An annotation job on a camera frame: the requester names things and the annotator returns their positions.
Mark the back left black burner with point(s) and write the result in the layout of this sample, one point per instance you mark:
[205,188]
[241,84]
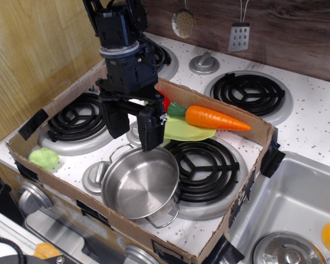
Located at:
[167,62]

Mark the silver oven knob right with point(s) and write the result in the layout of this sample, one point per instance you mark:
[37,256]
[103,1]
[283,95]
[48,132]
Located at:
[134,255]

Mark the hanging metal spatula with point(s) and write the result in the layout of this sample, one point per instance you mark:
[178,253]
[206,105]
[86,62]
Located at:
[240,31]

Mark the silver stove knob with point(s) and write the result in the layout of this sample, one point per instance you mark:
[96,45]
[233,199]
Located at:
[204,64]
[93,177]
[133,134]

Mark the back right black burner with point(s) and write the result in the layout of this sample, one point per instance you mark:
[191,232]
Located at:
[258,93]

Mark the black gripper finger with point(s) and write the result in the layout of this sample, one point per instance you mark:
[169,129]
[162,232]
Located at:
[150,121]
[116,119]

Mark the red toy strawberry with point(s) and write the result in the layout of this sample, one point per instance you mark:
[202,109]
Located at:
[166,102]

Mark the cardboard fence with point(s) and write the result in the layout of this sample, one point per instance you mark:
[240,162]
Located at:
[183,240]

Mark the silver back stove knob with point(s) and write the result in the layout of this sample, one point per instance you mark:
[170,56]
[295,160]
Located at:
[204,64]

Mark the black burner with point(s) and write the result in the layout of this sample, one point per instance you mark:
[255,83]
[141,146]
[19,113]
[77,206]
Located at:
[167,62]
[258,93]
[77,129]
[211,172]

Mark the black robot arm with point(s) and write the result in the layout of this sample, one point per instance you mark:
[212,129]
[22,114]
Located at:
[120,24]

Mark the stainless steel pot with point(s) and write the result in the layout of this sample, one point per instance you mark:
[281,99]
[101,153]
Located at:
[143,185]

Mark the hanging slotted spoon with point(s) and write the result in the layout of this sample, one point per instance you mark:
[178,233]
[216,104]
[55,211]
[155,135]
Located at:
[183,22]

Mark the silver oven knob left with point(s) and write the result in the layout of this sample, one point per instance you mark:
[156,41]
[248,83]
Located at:
[32,199]

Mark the orange toy piece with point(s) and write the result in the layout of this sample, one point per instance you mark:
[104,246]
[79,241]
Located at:
[46,251]

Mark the silver oven knob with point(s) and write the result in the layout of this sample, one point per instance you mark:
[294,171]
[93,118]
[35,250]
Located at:
[134,255]
[32,199]

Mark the front right black burner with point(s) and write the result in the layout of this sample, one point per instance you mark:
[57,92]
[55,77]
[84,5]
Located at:
[211,172]

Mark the green toy lettuce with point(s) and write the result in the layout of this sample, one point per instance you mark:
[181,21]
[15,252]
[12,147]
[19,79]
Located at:
[44,158]

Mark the front left black burner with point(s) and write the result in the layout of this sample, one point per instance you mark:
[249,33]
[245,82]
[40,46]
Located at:
[77,129]

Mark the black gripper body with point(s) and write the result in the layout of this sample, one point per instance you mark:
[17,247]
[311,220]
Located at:
[131,74]

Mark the steel pot lid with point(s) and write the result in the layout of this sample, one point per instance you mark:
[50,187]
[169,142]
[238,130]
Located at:
[285,247]

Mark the light green plate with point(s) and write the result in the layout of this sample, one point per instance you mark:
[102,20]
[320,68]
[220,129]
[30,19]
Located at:
[177,128]

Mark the silver centre stove knob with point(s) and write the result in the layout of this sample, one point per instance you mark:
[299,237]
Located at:
[133,134]

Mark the orange toy carrot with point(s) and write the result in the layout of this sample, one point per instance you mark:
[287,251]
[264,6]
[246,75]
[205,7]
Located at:
[206,118]

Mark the silver front stove knob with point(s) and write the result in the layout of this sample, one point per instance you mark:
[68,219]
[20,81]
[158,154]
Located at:
[93,177]

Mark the grey sink basin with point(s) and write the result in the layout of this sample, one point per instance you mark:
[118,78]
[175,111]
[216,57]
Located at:
[295,199]

